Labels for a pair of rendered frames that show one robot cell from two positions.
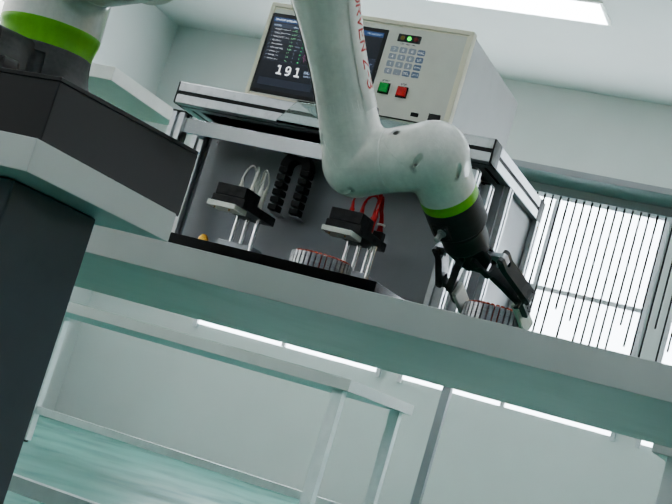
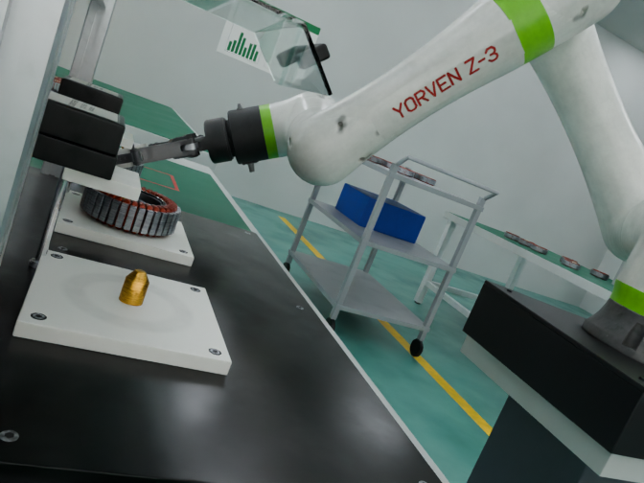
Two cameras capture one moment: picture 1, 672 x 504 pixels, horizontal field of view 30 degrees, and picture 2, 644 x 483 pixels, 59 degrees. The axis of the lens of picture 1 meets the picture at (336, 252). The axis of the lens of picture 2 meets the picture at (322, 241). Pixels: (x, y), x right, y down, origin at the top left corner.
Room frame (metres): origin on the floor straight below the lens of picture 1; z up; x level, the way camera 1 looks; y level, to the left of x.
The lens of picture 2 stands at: (2.54, 0.63, 0.97)
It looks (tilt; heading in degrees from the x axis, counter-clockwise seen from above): 10 degrees down; 222
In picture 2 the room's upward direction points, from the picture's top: 22 degrees clockwise
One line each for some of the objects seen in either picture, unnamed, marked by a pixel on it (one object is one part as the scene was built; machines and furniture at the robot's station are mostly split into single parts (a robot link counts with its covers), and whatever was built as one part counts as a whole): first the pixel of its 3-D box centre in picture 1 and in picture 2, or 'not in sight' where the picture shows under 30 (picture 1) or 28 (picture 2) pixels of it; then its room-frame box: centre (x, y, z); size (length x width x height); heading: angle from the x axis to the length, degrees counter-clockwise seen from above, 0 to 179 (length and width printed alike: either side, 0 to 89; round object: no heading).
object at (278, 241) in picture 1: (329, 225); not in sight; (2.48, 0.03, 0.92); 0.66 x 0.01 x 0.30; 66
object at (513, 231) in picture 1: (498, 281); not in sight; (2.49, -0.33, 0.91); 0.28 x 0.03 x 0.32; 156
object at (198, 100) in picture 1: (364, 154); not in sight; (2.54, 0.00, 1.09); 0.68 x 0.44 x 0.05; 66
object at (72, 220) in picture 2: not in sight; (126, 225); (2.20, 0.02, 0.78); 0.15 x 0.15 x 0.01; 66
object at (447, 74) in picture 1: (386, 99); not in sight; (2.54, -0.01, 1.22); 0.44 x 0.39 x 0.20; 66
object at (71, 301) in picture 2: not in sight; (128, 307); (2.30, 0.24, 0.78); 0.15 x 0.15 x 0.01; 66
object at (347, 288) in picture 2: not in sight; (376, 238); (-0.10, -1.37, 0.51); 1.01 x 0.60 x 1.01; 66
